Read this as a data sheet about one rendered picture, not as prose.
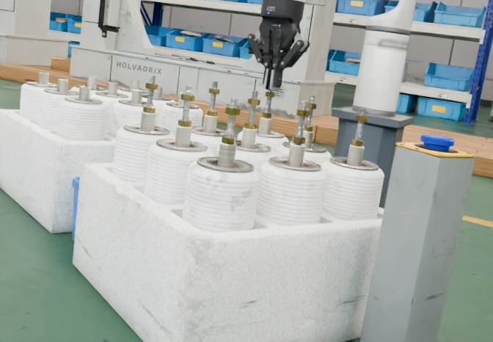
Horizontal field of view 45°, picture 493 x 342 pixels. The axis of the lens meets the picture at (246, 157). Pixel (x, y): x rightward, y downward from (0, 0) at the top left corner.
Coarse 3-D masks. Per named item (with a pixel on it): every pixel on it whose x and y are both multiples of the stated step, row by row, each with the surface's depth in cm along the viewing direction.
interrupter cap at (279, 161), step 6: (270, 162) 83; (276, 162) 84; (282, 162) 85; (306, 162) 86; (312, 162) 87; (288, 168) 81; (294, 168) 81; (300, 168) 81; (306, 168) 82; (312, 168) 83; (318, 168) 83
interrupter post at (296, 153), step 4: (292, 144) 84; (292, 148) 84; (296, 148) 83; (300, 148) 83; (304, 148) 84; (292, 152) 84; (296, 152) 83; (300, 152) 83; (288, 156) 84; (292, 156) 84; (296, 156) 83; (300, 156) 84; (288, 160) 84; (292, 160) 84; (296, 160) 84; (300, 160) 84; (288, 164) 84; (292, 164) 84; (296, 164) 84; (300, 164) 84
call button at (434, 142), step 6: (426, 138) 73; (432, 138) 72; (438, 138) 72; (444, 138) 73; (450, 138) 74; (426, 144) 74; (432, 144) 73; (438, 144) 72; (444, 144) 72; (450, 144) 73
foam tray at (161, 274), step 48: (96, 192) 94; (96, 240) 94; (144, 240) 80; (192, 240) 70; (240, 240) 72; (288, 240) 77; (336, 240) 82; (96, 288) 94; (144, 288) 80; (192, 288) 70; (240, 288) 74; (288, 288) 79; (336, 288) 84; (144, 336) 80; (192, 336) 71; (240, 336) 76; (288, 336) 81; (336, 336) 87
